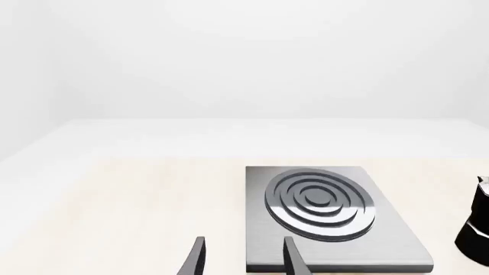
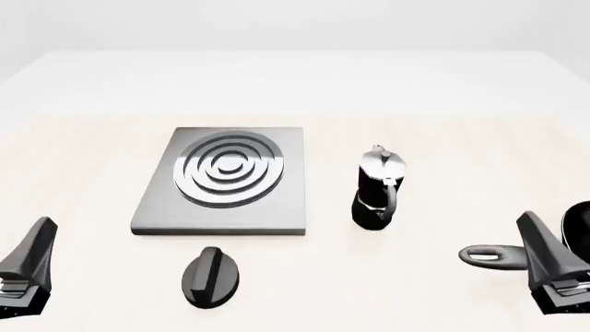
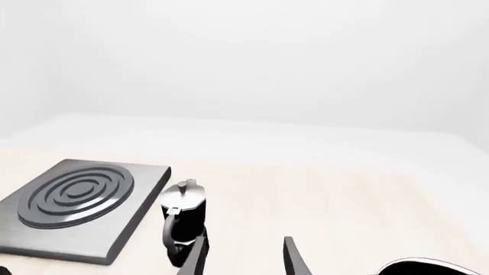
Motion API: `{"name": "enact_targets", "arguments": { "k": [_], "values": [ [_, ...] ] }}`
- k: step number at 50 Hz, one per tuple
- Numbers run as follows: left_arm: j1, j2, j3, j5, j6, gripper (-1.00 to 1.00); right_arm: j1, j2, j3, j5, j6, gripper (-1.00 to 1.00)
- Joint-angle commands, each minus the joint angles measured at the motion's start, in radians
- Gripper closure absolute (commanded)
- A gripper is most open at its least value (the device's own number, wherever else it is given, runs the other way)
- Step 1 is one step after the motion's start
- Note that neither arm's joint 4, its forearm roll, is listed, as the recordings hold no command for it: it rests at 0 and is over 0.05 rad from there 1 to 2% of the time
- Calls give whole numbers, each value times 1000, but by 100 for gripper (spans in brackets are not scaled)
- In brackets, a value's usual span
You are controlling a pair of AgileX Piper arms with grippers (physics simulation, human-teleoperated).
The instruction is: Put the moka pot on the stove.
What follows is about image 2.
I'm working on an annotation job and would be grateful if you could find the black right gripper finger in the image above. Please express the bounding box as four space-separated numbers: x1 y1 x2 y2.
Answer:
515 210 590 294

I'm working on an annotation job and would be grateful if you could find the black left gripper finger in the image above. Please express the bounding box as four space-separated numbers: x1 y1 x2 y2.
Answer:
0 216 59 291

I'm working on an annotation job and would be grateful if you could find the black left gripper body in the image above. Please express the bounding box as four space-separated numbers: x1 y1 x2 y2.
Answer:
0 274 51 318

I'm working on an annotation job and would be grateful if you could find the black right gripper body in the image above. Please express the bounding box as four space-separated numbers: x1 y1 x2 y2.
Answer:
529 274 590 316

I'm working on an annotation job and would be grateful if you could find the black and silver moka pot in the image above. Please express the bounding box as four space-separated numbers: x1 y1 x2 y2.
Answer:
351 144 409 231

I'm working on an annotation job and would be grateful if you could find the round black stove knob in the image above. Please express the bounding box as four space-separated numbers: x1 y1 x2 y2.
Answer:
181 246 241 310

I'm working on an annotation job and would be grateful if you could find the flat stove plate with rings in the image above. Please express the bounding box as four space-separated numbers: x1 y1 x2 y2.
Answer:
130 126 309 238

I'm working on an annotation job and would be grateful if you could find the black frying pan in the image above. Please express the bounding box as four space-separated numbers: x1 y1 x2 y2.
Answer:
457 199 590 271

